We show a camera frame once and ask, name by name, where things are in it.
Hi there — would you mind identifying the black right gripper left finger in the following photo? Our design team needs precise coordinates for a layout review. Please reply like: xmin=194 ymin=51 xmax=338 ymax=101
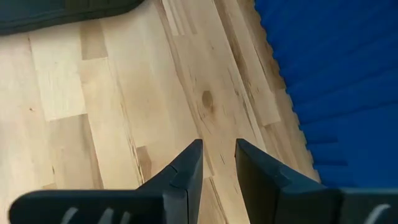
xmin=8 ymin=138 xmax=205 ymax=224

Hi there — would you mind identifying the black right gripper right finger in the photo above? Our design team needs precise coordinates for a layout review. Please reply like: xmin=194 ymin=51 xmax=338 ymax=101
xmin=234 ymin=138 xmax=398 ymax=224

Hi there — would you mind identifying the dark grey rubber slide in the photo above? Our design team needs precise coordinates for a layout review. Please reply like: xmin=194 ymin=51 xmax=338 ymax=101
xmin=0 ymin=0 xmax=146 ymax=35

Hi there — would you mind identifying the blue plastic ribbed bin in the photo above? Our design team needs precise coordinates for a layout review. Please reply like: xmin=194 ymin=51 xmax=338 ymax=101
xmin=254 ymin=0 xmax=398 ymax=190

